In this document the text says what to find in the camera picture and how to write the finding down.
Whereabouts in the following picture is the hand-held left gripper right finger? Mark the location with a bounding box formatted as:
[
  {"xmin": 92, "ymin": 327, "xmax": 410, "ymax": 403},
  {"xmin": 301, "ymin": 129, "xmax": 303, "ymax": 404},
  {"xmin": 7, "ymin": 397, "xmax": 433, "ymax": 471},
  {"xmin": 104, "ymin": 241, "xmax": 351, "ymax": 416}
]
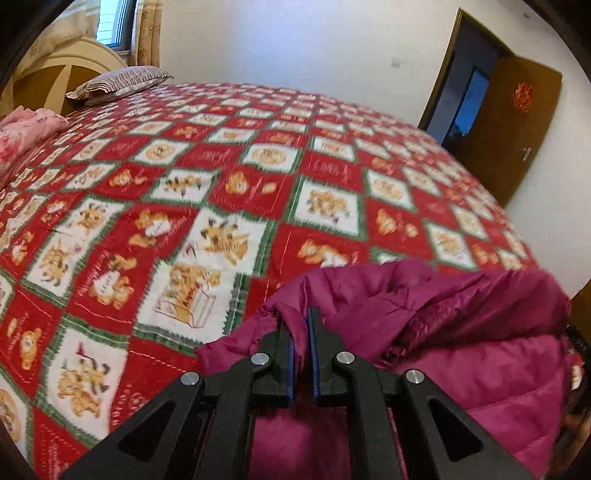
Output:
[{"xmin": 307, "ymin": 305, "xmax": 536, "ymax": 480}]

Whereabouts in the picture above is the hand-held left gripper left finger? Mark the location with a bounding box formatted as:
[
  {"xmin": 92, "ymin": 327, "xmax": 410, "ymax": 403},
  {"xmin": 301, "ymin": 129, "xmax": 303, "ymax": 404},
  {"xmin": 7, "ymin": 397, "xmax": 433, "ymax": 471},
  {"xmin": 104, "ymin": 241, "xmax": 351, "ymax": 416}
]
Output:
[{"xmin": 60, "ymin": 318, "xmax": 296, "ymax": 480}]

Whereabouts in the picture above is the purple puffer jacket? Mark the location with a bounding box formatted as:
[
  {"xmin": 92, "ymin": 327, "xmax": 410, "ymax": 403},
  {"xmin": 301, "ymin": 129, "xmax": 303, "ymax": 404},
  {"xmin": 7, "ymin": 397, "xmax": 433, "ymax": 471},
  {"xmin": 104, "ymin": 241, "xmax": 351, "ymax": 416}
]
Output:
[{"xmin": 196, "ymin": 258, "xmax": 575, "ymax": 480}]

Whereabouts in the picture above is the red patterned bedsheet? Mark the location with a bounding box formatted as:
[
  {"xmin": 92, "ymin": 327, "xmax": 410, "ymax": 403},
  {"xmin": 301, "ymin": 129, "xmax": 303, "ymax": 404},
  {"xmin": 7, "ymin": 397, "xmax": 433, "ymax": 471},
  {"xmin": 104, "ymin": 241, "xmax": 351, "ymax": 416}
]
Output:
[{"xmin": 0, "ymin": 82, "xmax": 539, "ymax": 480}]

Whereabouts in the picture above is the brown wooden door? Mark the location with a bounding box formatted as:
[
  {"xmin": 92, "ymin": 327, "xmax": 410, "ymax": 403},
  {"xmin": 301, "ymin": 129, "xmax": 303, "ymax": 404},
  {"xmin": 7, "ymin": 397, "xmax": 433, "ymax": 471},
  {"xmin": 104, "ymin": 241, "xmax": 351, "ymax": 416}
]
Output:
[{"xmin": 455, "ymin": 55, "xmax": 564, "ymax": 208}]

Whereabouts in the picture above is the striped pillow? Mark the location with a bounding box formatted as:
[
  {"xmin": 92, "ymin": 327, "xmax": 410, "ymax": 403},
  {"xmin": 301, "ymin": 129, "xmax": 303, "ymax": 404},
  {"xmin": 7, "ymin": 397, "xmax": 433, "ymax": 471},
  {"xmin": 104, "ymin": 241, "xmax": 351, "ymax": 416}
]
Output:
[{"xmin": 66, "ymin": 66, "xmax": 174, "ymax": 100}]

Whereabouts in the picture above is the red paper door decoration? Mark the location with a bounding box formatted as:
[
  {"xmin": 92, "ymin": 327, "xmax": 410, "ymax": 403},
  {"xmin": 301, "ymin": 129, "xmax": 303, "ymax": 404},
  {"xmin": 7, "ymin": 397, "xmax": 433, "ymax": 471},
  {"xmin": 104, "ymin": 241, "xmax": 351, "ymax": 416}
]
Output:
[{"xmin": 512, "ymin": 83, "xmax": 533, "ymax": 112}]

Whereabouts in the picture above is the pink folded blanket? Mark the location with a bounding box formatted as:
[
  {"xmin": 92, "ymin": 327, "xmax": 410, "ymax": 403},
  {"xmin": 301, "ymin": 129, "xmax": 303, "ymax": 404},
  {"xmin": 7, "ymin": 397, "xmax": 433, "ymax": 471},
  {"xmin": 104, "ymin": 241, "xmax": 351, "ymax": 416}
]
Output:
[{"xmin": 0, "ymin": 106, "xmax": 70, "ymax": 185}]

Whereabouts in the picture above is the narrow cream floral curtain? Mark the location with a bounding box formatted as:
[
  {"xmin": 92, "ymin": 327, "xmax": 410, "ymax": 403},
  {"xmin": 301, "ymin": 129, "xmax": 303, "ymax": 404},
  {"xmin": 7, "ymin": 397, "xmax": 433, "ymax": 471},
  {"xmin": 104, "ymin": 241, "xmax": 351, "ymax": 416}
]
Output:
[{"xmin": 134, "ymin": 0, "xmax": 163, "ymax": 68}]

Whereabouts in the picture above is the cream wooden headboard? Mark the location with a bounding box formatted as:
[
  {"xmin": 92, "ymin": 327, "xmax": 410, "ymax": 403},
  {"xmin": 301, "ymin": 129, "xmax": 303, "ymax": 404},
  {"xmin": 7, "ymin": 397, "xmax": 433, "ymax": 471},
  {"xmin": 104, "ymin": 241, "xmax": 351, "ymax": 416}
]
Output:
[{"xmin": 0, "ymin": 37, "xmax": 127, "ymax": 121}]

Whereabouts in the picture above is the window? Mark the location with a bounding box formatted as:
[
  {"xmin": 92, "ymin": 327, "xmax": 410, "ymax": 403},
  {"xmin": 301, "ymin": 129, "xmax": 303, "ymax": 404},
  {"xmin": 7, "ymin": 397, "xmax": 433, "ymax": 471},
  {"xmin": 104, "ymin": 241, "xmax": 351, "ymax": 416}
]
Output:
[{"xmin": 97, "ymin": 0, "xmax": 139, "ymax": 54}]

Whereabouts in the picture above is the wide cream floral curtain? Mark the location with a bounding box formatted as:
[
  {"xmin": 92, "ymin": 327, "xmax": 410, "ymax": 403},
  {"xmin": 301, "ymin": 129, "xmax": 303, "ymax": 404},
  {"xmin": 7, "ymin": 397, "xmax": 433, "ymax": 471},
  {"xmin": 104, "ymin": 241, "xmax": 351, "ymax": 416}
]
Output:
[{"xmin": 18, "ymin": 0, "xmax": 102, "ymax": 70}]

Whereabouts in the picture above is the dark wooden door frame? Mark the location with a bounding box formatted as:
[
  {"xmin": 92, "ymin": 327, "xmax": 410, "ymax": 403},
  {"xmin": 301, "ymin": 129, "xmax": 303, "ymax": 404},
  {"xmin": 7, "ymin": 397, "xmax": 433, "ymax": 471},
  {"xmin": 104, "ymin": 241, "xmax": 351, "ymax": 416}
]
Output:
[{"xmin": 418, "ymin": 8, "xmax": 513, "ymax": 139}]

